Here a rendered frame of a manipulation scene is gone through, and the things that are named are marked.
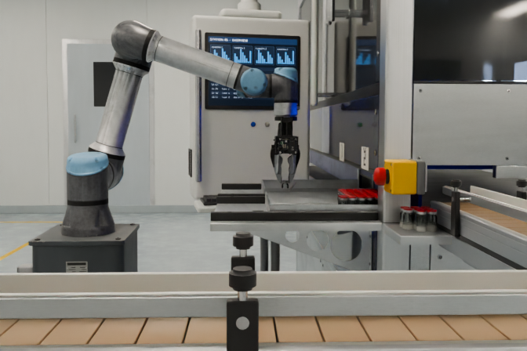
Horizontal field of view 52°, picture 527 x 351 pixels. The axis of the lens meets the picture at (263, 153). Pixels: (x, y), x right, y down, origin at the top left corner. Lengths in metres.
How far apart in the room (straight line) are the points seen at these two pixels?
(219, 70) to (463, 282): 1.14
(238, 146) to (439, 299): 1.81
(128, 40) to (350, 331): 1.26
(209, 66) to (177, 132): 5.29
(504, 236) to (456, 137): 0.39
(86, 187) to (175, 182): 5.29
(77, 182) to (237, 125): 0.83
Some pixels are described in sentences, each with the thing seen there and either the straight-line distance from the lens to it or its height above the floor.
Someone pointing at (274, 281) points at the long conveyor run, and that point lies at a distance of 0.51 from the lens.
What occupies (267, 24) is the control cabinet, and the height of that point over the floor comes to 1.52.
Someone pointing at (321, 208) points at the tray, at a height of 0.91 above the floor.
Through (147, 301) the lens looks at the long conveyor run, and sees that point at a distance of 0.46.
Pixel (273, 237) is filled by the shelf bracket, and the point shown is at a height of 0.83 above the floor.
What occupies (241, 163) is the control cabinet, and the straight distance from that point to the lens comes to 2.24.
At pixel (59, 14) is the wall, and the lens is 7.29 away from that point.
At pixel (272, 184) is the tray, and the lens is 1.90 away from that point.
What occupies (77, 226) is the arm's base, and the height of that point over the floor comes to 0.82.
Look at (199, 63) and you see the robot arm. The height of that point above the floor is 1.28.
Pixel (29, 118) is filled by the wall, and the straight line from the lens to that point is 7.29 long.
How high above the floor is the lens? 1.11
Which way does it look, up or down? 3 degrees down
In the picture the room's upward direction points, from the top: straight up
